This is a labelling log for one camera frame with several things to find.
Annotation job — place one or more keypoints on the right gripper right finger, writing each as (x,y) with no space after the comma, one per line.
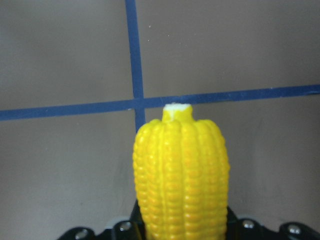
(246,228)

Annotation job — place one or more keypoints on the yellow corn cob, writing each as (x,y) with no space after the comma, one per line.
(181,175)

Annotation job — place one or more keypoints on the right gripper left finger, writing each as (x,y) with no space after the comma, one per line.
(128,229)

